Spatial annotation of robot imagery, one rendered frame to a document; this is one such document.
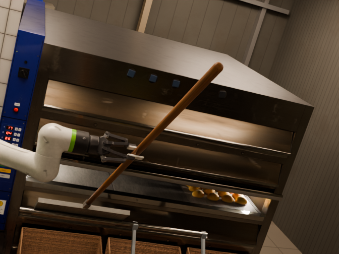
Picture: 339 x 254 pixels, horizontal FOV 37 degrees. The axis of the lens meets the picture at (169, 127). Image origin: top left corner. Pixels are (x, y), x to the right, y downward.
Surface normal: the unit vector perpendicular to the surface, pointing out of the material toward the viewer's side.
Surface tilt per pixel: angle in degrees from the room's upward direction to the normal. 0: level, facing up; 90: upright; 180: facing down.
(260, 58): 90
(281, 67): 90
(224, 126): 70
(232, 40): 90
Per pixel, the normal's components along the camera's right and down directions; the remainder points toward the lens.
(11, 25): 0.23, 0.33
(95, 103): 0.31, 0.00
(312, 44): -0.92, -0.17
